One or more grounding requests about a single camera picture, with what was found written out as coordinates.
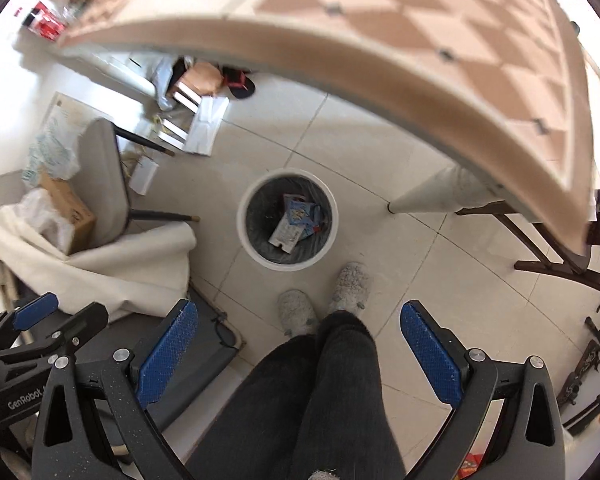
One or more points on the white cloth sheet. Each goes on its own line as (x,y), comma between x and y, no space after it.
(145,273)

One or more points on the blue white wrapper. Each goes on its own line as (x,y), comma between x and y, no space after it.
(301,211)

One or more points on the white trash bin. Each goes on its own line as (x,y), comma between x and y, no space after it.
(262,207)

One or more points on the white printed box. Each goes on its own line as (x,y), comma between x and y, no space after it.
(286,235)

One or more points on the left black trouser leg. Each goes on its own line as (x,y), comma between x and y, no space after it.
(256,432)

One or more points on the grey slipper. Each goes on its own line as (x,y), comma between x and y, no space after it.
(296,314)
(352,289)

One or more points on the brown cardboard box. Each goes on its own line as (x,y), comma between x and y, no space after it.
(72,209)

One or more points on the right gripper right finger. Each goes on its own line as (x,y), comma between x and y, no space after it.
(436,350)

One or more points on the right black trouser leg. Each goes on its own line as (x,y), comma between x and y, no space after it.
(345,432)

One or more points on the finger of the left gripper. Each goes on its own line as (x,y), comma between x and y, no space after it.
(35,311)
(75,327)

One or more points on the grey chair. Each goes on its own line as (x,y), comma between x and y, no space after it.
(100,182)

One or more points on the black trouser leg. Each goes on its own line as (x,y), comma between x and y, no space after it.
(345,432)
(256,432)

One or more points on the left grey slipper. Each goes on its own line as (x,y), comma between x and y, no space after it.
(296,314)

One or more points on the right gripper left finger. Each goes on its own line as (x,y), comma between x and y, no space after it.
(157,357)

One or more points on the right grey slipper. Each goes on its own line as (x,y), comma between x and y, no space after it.
(352,289)

